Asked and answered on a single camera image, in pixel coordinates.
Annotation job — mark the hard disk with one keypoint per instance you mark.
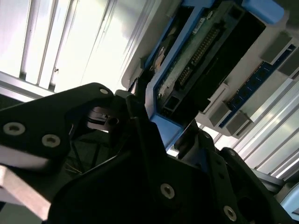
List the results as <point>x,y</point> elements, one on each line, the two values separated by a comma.
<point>224,70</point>

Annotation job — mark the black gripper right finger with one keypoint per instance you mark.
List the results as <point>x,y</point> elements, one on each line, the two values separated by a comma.
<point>217,182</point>

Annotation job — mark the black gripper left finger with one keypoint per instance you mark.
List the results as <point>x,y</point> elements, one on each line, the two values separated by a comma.
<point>35,116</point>

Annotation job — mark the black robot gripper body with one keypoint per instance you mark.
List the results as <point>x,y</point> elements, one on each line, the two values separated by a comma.
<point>116,198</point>

